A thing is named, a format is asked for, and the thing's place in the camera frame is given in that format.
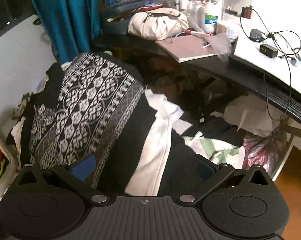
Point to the pink laptop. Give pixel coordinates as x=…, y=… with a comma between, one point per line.
x=188, y=48

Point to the small white jar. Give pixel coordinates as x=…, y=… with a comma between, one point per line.
x=232, y=32

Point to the beige cloth bag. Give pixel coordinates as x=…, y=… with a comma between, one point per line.
x=155, y=23

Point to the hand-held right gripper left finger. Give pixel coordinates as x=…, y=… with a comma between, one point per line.
x=83, y=168

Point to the clear plastic wrapper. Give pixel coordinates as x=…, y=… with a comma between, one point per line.
x=221, y=43

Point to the green white cloth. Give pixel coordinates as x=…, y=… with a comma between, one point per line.
x=215, y=150

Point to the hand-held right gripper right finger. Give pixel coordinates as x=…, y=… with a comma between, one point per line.
x=205, y=170

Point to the dark blue storage case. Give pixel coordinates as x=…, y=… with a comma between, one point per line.
x=120, y=23

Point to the balcony window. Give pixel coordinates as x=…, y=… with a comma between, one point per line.
x=5, y=2

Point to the teal curtain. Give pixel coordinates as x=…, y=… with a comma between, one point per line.
x=65, y=12

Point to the black garment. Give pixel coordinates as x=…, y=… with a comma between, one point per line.
x=180, y=172

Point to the clear acrylic organizer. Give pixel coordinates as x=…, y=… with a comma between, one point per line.
x=236, y=3

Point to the red plastic bag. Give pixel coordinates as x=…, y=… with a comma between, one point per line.
x=263, y=150

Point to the black power adapter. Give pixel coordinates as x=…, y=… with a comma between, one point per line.
x=268, y=50

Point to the black white patterned sweater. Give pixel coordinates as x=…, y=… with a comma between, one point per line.
x=90, y=100

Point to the white garment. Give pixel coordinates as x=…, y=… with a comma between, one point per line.
x=153, y=142

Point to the red white pen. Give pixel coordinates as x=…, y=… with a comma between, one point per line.
x=198, y=33

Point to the black oval mouse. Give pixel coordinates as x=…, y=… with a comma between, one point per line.
x=256, y=35

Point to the small grey adapter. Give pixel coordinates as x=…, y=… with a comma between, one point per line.
x=294, y=62

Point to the white pump lotion bottle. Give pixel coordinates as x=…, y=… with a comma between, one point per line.
x=209, y=17

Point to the black desk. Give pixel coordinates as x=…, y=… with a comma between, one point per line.
x=240, y=76

